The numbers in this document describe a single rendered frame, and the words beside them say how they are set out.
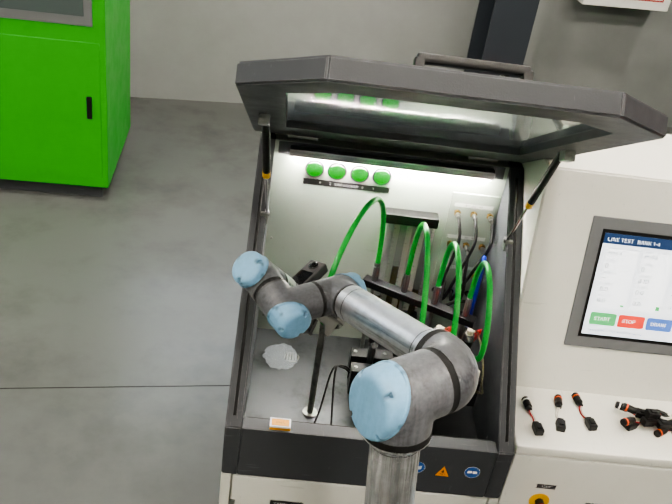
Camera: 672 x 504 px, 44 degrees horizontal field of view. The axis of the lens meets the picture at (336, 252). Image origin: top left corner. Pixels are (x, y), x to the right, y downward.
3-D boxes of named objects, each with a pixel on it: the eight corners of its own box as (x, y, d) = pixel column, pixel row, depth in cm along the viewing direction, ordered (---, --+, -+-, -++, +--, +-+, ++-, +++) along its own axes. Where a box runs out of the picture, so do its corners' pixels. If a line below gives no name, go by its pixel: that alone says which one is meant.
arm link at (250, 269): (240, 293, 165) (222, 266, 170) (269, 312, 174) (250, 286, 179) (269, 266, 164) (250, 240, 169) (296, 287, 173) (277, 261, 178)
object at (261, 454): (237, 475, 206) (241, 428, 197) (239, 461, 210) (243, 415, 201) (483, 497, 210) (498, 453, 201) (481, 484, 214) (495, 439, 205)
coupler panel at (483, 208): (432, 291, 238) (454, 197, 221) (431, 285, 240) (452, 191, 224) (476, 296, 238) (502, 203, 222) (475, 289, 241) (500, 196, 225)
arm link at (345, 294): (512, 346, 138) (347, 256, 176) (462, 363, 132) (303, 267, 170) (508, 406, 142) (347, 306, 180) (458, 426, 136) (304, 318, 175)
